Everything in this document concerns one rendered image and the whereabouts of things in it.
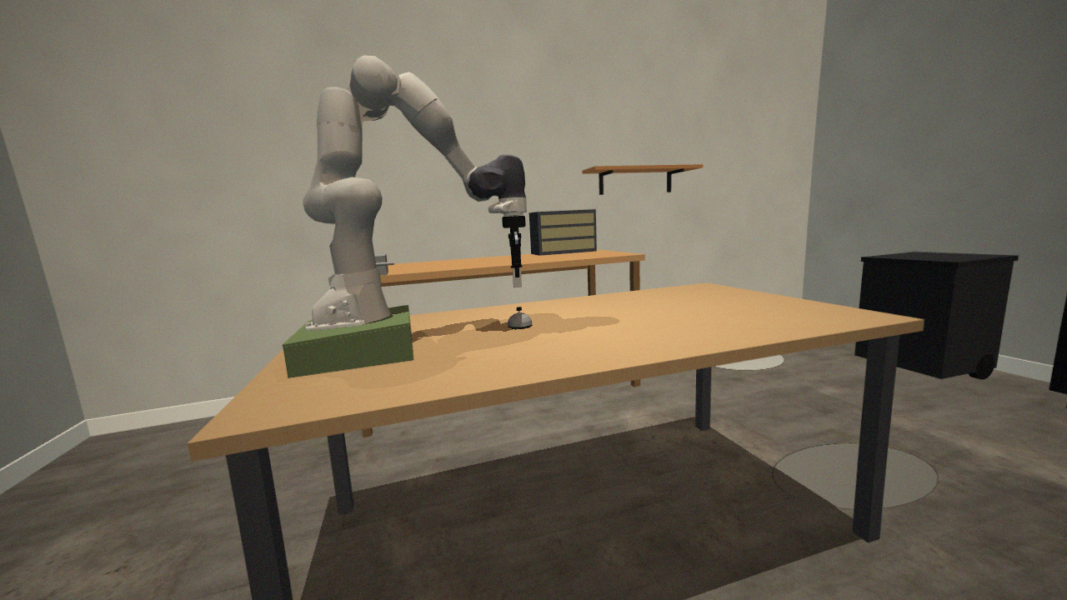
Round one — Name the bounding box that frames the dark grey dome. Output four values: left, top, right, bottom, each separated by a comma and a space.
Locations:
508, 307, 532, 329

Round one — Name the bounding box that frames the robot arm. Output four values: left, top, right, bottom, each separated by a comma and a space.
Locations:
303, 56, 527, 332

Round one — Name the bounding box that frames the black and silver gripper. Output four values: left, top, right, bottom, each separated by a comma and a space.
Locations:
501, 215, 525, 288

